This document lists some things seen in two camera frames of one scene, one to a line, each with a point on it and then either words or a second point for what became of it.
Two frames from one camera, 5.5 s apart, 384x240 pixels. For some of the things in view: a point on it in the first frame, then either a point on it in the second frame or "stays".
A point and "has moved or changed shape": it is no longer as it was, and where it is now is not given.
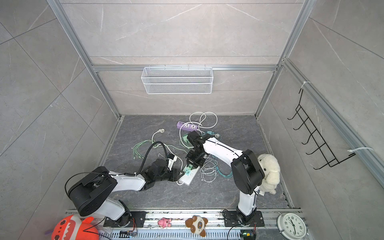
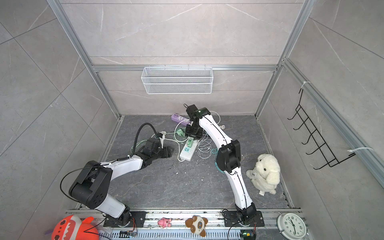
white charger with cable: x=208 y=169 has moved or changed shape
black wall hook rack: x=331 y=160 stays
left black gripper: x=176 y=174 → x=168 y=151
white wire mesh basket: x=177 y=80 stays
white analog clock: x=291 y=226 stays
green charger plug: x=185 y=138 has moved or changed shape
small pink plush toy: x=165 y=222 stays
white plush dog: x=271 y=168 stays
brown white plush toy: x=197 y=224 stays
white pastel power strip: x=188 y=179 has moved or changed shape
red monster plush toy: x=72 y=228 stays
